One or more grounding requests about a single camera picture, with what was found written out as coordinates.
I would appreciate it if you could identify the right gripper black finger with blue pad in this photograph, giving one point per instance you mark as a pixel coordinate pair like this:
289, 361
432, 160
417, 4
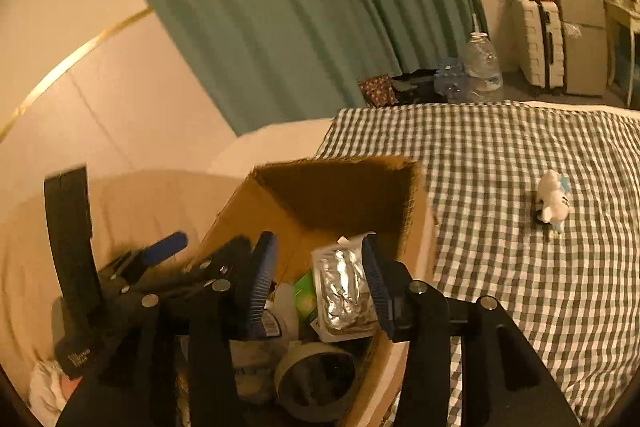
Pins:
134, 382
504, 382

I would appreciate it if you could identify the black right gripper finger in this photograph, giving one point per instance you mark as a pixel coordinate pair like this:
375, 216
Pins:
221, 262

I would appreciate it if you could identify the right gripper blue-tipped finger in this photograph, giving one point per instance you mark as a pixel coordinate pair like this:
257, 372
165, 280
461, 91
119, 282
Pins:
133, 264

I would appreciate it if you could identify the silver foil pill blister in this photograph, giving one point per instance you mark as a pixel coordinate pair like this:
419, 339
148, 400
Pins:
344, 305

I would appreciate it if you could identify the white tape roll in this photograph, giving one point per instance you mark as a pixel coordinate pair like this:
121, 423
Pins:
316, 382

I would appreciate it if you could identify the blue white packet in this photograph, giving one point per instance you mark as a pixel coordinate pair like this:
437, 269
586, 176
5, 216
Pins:
267, 326

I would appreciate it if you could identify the green white medicine box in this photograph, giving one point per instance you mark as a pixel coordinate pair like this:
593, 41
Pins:
305, 300

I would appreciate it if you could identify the brown cardboard box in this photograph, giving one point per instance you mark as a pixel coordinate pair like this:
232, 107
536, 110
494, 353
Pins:
309, 204

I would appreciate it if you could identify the grey white checkered cloth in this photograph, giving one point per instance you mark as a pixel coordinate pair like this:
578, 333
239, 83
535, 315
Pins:
575, 296

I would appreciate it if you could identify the white small figurine toy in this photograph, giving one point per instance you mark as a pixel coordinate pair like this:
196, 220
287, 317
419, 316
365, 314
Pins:
553, 200

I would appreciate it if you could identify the clear water jug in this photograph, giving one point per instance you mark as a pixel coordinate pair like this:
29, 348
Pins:
481, 65

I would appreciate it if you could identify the white suitcase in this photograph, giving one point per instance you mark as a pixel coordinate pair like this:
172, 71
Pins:
538, 35

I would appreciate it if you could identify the white dressing table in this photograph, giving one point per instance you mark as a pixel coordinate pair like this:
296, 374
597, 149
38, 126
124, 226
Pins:
623, 49

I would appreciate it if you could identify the grey mini fridge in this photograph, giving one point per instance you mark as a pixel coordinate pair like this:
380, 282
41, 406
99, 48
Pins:
585, 46

